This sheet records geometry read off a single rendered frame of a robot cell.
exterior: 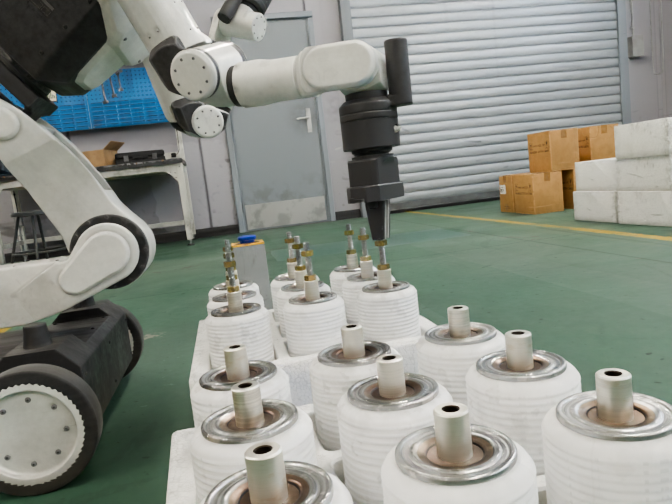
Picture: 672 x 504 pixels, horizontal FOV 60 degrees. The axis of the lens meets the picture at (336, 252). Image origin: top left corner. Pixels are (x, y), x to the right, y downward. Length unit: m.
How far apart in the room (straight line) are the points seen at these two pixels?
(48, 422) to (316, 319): 0.45
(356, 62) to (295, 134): 5.20
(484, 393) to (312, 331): 0.41
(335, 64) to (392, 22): 5.55
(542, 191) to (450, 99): 2.21
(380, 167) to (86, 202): 0.58
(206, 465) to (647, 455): 0.29
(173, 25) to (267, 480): 0.78
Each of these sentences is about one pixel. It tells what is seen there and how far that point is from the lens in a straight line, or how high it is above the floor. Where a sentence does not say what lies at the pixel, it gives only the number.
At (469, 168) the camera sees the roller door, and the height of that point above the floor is 0.37.
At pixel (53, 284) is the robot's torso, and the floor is 0.30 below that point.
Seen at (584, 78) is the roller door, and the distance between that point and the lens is 7.26.
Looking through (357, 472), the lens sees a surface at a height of 0.20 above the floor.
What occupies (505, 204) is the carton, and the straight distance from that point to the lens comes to 5.00.
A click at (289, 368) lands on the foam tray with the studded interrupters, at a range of 0.84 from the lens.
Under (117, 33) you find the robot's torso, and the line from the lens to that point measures 1.16.
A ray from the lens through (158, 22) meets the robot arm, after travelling 1.00.
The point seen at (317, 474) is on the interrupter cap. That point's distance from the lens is 0.38.
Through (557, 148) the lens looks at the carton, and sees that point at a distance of 4.65.
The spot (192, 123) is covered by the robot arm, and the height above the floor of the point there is 0.60.
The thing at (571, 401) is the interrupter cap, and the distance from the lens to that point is 0.46.
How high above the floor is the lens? 0.43
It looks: 7 degrees down
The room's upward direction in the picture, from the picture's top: 7 degrees counter-clockwise
